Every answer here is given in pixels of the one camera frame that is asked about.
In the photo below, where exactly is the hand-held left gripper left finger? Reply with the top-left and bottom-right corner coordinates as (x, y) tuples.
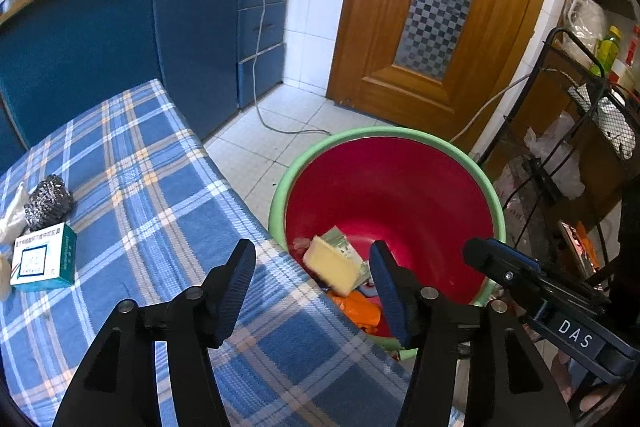
(52, 238), (257, 427)

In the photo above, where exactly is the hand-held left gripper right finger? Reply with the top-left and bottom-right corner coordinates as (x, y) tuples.
(368, 239), (576, 427)

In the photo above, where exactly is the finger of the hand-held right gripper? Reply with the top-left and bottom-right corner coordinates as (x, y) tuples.
(462, 237), (548, 308)

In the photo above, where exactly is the orange plastic wrapper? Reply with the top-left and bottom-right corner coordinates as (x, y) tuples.
(331, 291), (387, 334)

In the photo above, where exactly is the yellow sponge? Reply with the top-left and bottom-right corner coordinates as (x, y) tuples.
(303, 227), (371, 297)

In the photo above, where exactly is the red bucket with green rim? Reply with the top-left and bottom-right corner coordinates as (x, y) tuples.
(268, 127), (507, 353)

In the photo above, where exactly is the person's right hand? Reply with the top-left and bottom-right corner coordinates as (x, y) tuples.
(552, 349), (621, 415)

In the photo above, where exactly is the orange snack package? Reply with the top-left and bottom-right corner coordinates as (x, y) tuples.
(557, 219), (601, 278)

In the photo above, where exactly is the crumpled white rack bag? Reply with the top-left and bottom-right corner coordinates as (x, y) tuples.
(522, 112), (586, 200)

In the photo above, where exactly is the blue plaid tablecloth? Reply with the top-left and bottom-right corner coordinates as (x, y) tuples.
(0, 79), (466, 427)

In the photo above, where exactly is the white mesh basket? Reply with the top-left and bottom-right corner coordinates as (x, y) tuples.
(567, 84), (638, 160)

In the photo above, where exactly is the teal and white box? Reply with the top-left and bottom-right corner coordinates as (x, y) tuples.
(10, 222), (78, 293)

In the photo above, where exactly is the steel wool scrubber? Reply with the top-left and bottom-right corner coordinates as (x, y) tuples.
(24, 174), (77, 230)

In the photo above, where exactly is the white plastic bag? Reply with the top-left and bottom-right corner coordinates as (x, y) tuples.
(0, 183), (31, 244)

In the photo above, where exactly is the wooden door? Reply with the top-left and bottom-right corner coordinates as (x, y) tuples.
(326, 0), (558, 142)

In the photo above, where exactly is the green plastic bottle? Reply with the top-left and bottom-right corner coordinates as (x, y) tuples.
(590, 24), (623, 78)

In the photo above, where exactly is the white bag on shelf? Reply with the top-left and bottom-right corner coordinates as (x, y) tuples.
(565, 0), (608, 55)

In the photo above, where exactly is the blue kitchen cabinet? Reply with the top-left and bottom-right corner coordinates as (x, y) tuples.
(0, 0), (301, 162)

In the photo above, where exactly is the white cable by door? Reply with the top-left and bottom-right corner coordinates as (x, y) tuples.
(450, 74), (532, 145)

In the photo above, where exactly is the black wire rack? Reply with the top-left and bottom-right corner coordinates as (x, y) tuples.
(480, 27), (640, 288)

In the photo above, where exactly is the white power cable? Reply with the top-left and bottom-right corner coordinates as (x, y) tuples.
(214, 0), (331, 135)

